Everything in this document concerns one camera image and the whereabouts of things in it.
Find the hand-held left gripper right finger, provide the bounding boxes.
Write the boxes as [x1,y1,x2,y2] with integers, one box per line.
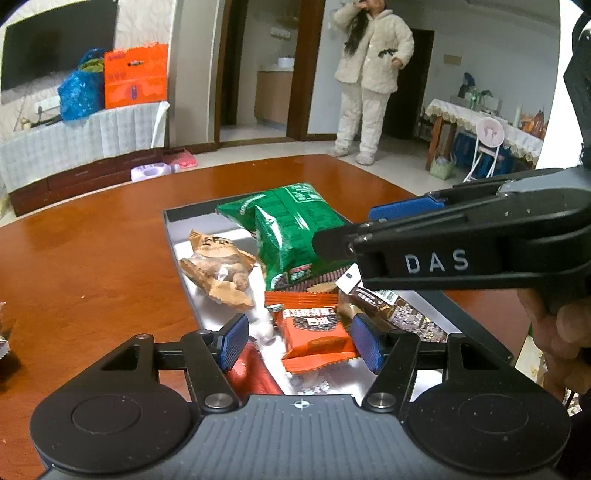
[350,314,491,412]

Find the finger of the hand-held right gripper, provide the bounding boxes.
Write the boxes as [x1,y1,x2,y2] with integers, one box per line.
[368,178,509,222]
[311,220,385,278]

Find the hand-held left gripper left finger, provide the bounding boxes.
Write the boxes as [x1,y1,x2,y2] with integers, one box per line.
[102,313,251,412]

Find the metal tray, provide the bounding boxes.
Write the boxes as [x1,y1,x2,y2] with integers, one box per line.
[161,202,514,398]

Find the long dark snack bar packet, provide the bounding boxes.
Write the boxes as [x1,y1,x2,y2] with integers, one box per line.
[335,270,450,343]

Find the orange snack packet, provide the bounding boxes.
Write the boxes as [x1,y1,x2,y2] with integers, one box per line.
[263,290,362,374]

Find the person's right hand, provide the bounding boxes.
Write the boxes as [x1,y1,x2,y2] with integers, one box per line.
[516,285,591,408]

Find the red snack packet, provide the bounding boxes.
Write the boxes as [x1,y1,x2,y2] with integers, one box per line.
[225,340,285,396]

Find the green snack bag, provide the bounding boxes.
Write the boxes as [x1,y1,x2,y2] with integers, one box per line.
[215,182,357,292]

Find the green woven bag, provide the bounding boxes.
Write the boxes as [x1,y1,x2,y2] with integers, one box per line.
[429,154,456,181]

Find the tan nut snack packet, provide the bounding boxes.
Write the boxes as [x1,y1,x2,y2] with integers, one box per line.
[178,229,258,310]

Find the pink and white folding chair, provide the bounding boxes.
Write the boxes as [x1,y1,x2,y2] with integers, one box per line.
[462,116,507,184]

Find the table with cream cloth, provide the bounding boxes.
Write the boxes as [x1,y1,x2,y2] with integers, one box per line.
[424,98,546,172]

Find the wooden kitchen cabinet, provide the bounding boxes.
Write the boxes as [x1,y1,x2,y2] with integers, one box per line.
[254,68,295,125]

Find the pink slippers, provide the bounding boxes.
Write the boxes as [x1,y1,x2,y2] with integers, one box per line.
[163,148,199,169]

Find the purple plastic floor item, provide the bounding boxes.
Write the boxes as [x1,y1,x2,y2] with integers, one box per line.
[130,162,174,184]

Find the brown television cabinet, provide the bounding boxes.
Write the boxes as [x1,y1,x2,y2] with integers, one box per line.
[0,102,170,219]

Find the white lace cabinet cloth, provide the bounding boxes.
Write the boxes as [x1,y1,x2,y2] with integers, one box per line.
[0,102,170,192]

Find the orange gift box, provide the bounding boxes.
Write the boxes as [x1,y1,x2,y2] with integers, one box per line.
[103,42,170,110]

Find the blue plastic bag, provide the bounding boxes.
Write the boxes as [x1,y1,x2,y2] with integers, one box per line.
[58,48,106,122]

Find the black wall television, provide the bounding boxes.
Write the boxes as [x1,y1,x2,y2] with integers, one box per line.
[0,0,119,93]

